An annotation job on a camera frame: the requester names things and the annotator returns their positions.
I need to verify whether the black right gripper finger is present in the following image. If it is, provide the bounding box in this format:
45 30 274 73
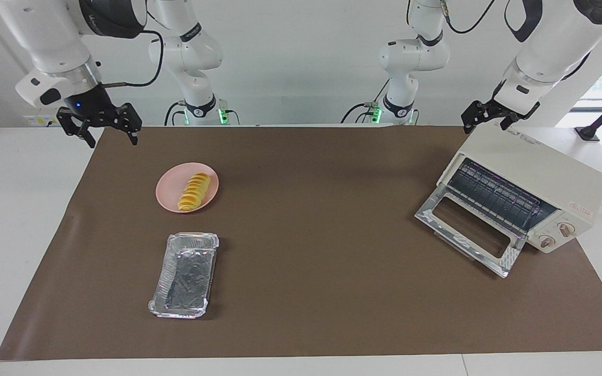
56 107 97 149
115 102 143 146

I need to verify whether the golden ridged bread loaf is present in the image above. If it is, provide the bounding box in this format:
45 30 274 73
178 173 211 212

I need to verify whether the silver aluminium foil tray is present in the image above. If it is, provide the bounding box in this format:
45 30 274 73
148 232 220 319

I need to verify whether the cream toaster oven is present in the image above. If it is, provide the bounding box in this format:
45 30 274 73
437 124 602 254

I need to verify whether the glass oven door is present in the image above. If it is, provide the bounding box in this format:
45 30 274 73
415 184 529 278

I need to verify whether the pink round plate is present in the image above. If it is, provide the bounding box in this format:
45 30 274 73
156 162 219 214

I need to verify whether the brown table mat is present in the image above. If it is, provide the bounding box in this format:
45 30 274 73
0 125 602 361

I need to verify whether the black right arm base cable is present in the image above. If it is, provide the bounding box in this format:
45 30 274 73
164 101 187 126

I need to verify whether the black arm base cable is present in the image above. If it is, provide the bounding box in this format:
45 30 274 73
340 78 391 124
164 101 187 126

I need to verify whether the white wall socket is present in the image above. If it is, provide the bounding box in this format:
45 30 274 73
24 114 62 127

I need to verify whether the metal oven wire rack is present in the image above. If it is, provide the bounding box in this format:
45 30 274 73
447 158 558 236

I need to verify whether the black left arm base cable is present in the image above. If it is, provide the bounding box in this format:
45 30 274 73
340 78 391 124

